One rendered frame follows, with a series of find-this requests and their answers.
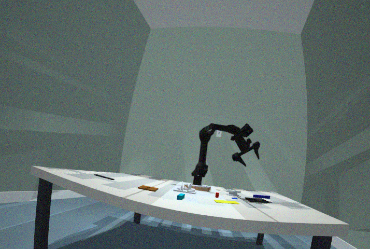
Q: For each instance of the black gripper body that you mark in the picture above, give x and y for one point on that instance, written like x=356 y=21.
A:
x=247 y=149

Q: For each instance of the small teal rectangular block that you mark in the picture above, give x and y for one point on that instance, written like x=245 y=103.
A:
x=180 y=196

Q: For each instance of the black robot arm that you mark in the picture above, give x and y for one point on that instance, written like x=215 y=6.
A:
x=205 y=135

